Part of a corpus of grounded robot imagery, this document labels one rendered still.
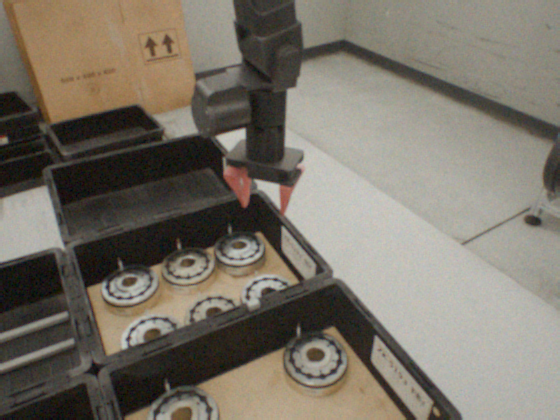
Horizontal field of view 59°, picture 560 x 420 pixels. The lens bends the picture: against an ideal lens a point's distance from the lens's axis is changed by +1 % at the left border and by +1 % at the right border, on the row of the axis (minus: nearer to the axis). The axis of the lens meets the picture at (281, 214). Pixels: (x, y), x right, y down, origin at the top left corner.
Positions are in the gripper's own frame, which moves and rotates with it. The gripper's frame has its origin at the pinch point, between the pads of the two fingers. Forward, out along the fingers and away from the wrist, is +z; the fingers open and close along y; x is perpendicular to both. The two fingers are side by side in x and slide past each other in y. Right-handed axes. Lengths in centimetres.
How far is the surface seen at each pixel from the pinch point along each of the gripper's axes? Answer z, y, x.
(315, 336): 20.2, 11.2, -5.3
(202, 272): 20.5, -13.3, 2.5
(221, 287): 23.4, -9.6, 2.7
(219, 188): 23.0, -24.3, 34.1
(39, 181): 69, -128, 76
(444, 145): 99, 34, 237
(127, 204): 24, -42, 21
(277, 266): 23.0, -1.3, 11.7
